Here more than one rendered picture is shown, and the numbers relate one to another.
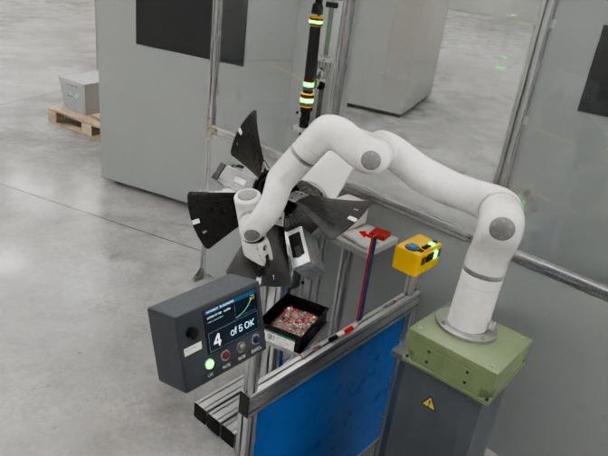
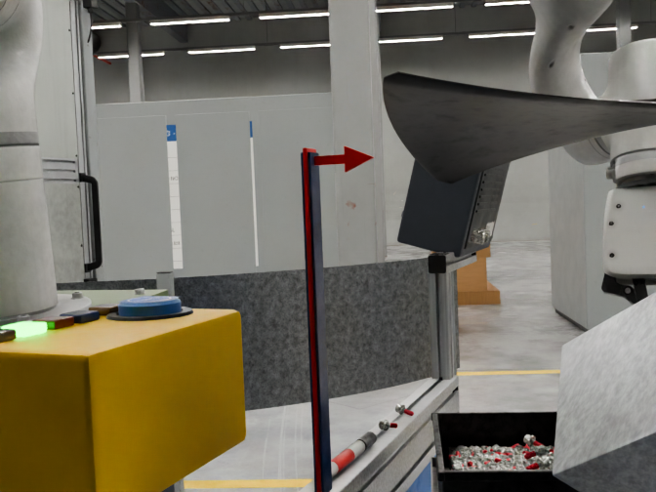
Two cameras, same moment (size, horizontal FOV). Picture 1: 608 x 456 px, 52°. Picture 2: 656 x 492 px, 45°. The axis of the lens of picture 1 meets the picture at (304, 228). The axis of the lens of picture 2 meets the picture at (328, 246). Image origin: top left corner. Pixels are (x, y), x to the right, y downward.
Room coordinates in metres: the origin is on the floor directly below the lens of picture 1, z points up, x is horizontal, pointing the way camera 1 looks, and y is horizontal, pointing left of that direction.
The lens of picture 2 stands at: (2.51, -0.43, 1.14)
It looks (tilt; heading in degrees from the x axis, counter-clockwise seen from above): 3 degrees down; 163
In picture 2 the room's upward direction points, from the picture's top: 2 degrees counter-clockwise
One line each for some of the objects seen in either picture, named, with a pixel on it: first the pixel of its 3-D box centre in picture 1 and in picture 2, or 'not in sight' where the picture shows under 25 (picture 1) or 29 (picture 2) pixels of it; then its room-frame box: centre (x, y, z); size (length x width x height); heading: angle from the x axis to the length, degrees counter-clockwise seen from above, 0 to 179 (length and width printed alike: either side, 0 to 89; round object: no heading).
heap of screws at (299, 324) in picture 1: (291, 326); (513, 479); (1.75, 0.00, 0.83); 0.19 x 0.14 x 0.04; 157
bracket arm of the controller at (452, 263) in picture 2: not in sight; (454, 258); (1.29, 0.16, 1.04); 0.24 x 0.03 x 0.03; 141
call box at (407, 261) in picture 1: (416, 256); (111, 409); (2.01, -0.42, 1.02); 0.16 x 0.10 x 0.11; 141
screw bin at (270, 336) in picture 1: (292, 322); (512, 469); (1.75, 0.00, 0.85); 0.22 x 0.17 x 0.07; 157
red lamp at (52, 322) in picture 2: not in sight; (53, 322); (2.00, -0.45, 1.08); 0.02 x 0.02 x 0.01; 51
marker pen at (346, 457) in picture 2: (343, 332); (348, 455); (1.70, -0.17, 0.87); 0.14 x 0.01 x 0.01; 139
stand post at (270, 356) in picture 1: (270, 339); not in sight; (2.17, 0.08, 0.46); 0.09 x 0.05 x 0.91; 51
